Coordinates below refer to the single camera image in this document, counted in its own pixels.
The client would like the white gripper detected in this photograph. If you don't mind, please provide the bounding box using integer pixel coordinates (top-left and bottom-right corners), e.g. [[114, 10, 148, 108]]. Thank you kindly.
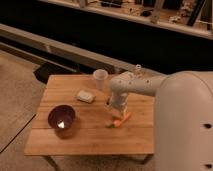
[[109, 92, 128, 118]]

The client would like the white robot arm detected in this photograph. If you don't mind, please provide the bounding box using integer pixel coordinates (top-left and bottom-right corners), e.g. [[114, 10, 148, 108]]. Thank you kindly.
[[109, 71, 213, 171]]

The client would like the white ceramic cup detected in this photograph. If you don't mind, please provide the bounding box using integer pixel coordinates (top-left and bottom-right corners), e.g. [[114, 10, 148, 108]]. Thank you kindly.
[[93, 69, 108, 90]]

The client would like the wooden table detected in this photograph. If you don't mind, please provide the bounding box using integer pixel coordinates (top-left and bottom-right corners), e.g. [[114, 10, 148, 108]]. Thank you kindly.
[[25, 75, 154, 155]]

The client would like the white sponge block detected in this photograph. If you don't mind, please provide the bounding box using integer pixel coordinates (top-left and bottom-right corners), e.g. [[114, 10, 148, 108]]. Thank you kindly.
[[76, 90, 95, 103]]

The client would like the dark purple bowl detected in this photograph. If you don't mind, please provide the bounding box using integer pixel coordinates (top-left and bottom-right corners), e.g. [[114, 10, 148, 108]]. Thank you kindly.
[[48, 105, 76, 139]]

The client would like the black box on floor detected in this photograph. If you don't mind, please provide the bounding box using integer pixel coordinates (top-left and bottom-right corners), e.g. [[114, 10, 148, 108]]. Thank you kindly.
[[34, 62, 60, 84]]

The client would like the long wooden shelf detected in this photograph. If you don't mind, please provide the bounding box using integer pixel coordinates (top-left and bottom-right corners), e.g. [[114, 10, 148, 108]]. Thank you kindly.
[[40, 0, 213, 40]]

